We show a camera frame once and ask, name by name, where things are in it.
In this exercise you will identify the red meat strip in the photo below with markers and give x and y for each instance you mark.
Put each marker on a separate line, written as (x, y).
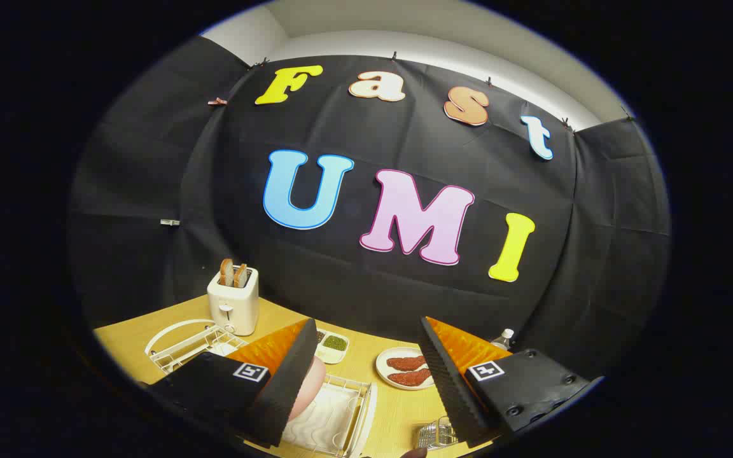
(404, 362)
(412, 378)

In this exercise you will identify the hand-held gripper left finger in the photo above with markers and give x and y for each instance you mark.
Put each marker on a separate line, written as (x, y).
(290, 381)

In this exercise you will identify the black backdrop cloth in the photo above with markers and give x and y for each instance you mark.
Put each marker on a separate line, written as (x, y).
(214, 191)

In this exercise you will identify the pink clip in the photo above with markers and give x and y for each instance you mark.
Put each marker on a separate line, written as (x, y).
(217, 101)

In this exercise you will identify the white oval dish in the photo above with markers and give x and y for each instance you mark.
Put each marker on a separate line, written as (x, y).
(384, 372)

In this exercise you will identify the pink plate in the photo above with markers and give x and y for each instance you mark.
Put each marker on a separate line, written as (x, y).
(310, 385)

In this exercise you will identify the white toaster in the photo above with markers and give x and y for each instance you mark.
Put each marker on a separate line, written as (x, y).
(233, 305)

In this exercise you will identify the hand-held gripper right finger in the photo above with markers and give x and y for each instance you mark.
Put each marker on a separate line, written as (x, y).
(446, 381)

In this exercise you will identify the green label plastic bottle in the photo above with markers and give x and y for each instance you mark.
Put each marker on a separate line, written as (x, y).
(503, 341)

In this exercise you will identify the toast slice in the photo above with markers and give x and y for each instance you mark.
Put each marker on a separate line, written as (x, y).
(226, 272)
(240, 275)

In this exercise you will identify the white divided dish with beans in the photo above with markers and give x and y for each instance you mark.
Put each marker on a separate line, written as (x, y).
(335, 343)

